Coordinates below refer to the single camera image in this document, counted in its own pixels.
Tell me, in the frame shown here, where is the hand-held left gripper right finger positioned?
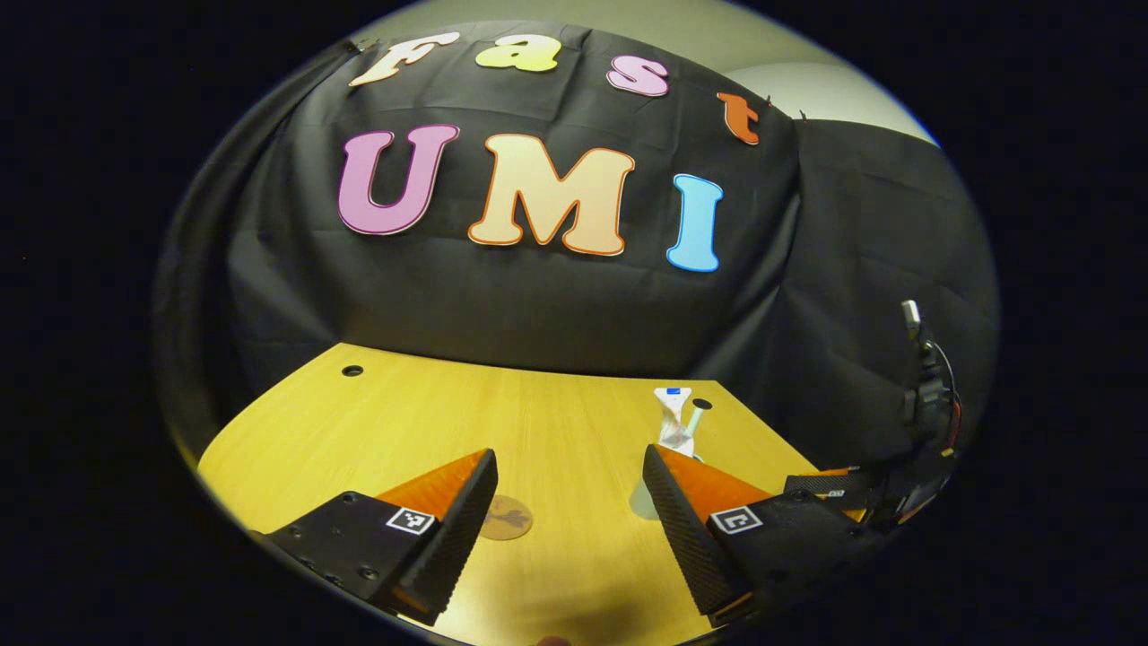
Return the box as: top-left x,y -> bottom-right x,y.
642,444 -> 871,629

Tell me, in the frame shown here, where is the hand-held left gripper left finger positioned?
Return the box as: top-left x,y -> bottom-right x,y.
265,449 -> 500,626

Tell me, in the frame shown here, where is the grey cup with wooden handle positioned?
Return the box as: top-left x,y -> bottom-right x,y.
628,446 -> 700,523

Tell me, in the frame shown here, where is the round brown coaster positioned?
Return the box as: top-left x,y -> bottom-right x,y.
478,495 -> 534,541

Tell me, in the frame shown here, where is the white toothpaste tube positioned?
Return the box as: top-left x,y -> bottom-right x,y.
653,387 -> 699,454

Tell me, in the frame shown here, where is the wooden desktop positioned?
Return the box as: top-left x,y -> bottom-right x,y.
197,343 -> 871,646

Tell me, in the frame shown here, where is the black backdrop cloth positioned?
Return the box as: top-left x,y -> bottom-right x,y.
152,18 -> 1001,503

